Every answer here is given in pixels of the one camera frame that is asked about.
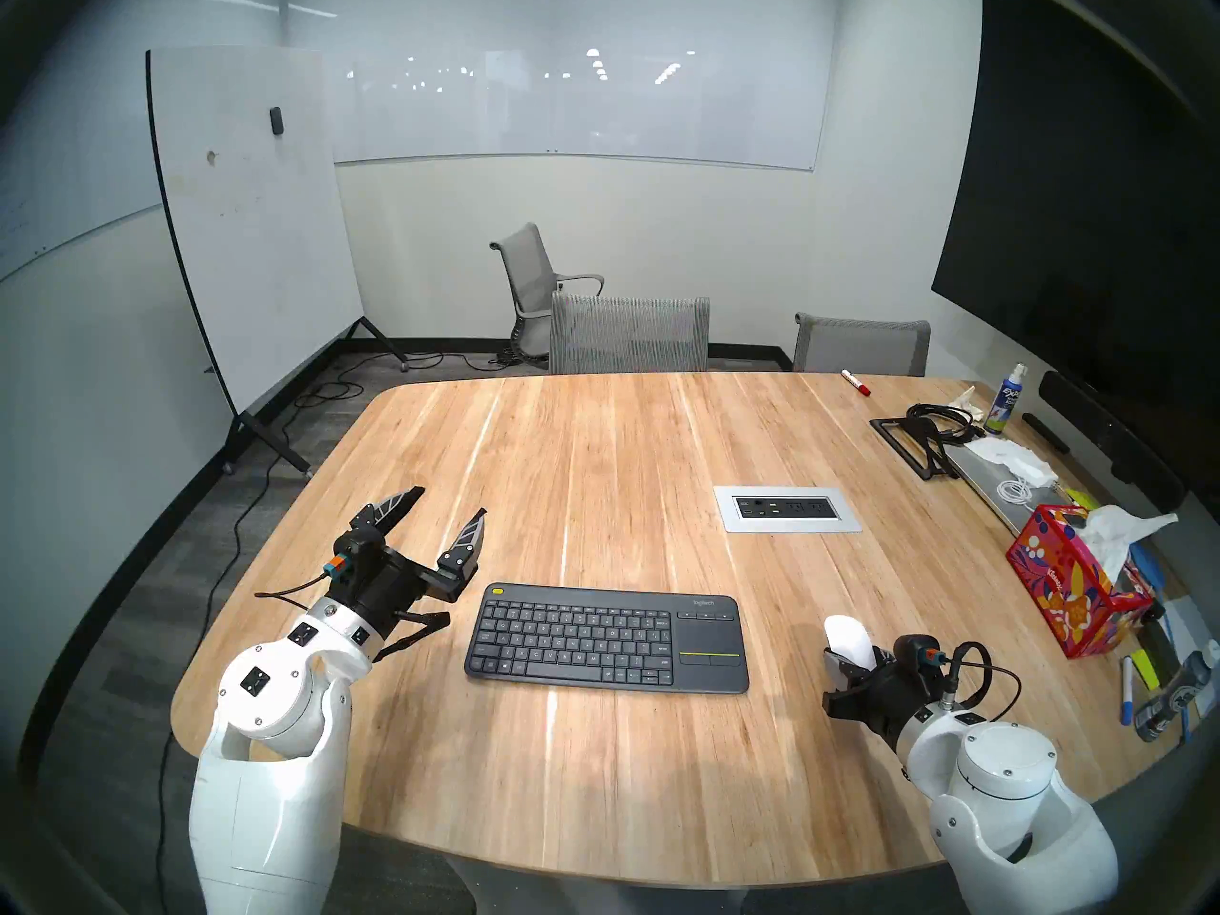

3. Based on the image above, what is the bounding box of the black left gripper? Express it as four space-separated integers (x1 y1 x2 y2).
324 486 488 662

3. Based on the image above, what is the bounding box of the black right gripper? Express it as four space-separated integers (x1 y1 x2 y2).
822 635 953 755

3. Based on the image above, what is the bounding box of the white wireless mouse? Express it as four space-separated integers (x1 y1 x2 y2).
823 615 878 681

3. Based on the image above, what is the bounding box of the silver table power outlet panel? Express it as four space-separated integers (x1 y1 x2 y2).
714 485 863 534

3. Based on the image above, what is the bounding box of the red floral tissue box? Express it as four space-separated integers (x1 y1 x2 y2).
1006 504 1154 660

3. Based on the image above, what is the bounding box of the silver laptop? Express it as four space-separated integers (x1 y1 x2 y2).
944 441 1073 538

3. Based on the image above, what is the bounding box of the black laptop stand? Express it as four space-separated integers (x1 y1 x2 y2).
869 416 964 482

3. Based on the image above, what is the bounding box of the wide grey mesh chair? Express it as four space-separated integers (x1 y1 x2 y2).
548 291 711 375

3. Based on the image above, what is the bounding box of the grey office chair with armrests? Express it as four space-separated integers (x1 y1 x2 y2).
490 222 605 361

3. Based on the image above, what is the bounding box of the grey and black can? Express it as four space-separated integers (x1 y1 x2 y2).
1134 651 1211 742

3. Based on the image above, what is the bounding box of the whiteboard cleaner spray bottle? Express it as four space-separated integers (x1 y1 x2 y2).
985 363 1028 435

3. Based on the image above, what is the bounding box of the white paper sheet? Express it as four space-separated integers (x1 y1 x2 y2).
1158 594 1216 676

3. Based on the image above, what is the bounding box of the grey fabric chair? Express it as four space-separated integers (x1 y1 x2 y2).
793 313 931 377

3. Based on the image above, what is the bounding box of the rolling whiteboard on black stand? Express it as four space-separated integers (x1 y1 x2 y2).
145 46 411 480

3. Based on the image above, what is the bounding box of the black video sound bar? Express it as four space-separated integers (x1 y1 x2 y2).
1038 370 1188 514

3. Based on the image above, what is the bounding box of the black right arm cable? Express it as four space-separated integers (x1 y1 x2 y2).
939 640 1023 723

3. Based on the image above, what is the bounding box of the long black floor cable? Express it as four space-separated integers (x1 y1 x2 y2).
155 377 365 890

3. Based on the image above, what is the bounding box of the black wireless keyboard with touchpad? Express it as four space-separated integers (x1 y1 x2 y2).
464 582 750 695

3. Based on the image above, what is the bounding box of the coiled black cable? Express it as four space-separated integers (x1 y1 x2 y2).
905 403 986 444

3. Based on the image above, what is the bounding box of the wall glass whiteboard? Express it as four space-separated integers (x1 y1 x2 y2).
286 0 840 173
0 0 163 283

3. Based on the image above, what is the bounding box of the large black wall screen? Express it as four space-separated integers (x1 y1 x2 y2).
931 0 1220 485

